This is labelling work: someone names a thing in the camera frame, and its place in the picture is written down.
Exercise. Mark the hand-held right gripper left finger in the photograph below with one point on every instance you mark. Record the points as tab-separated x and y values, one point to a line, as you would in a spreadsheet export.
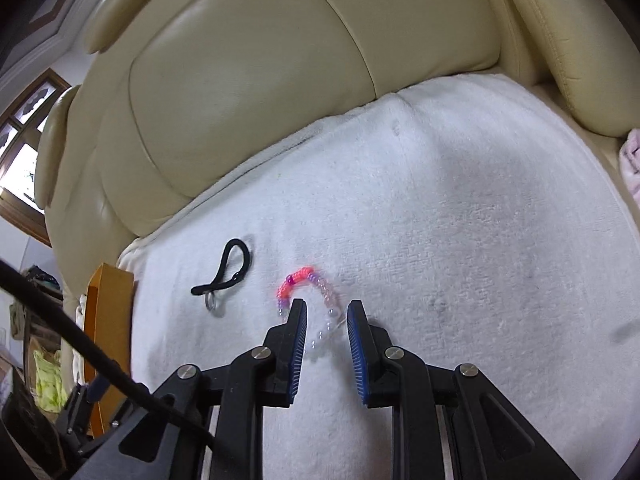
299	340

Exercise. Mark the yellow-green cloth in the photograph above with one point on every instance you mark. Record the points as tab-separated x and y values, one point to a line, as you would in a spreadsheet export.
49	377

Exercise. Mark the pink cloth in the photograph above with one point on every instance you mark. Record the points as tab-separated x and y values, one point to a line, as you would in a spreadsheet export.
631	162

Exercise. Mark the white fluffy blanket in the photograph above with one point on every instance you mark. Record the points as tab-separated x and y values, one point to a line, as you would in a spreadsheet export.
450	220

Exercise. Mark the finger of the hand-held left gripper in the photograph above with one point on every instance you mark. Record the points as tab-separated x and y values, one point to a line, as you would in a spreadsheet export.
90	400

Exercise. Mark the orange cardboard box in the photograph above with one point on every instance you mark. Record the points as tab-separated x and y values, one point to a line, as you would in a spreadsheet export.
107	320

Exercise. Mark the wooden framed window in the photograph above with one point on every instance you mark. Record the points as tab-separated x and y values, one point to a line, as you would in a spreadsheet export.
20	135

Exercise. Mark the cream leather sofa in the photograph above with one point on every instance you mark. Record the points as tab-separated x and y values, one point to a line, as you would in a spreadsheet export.
240	85

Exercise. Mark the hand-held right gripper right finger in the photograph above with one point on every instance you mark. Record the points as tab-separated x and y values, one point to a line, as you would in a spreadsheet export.
356	345

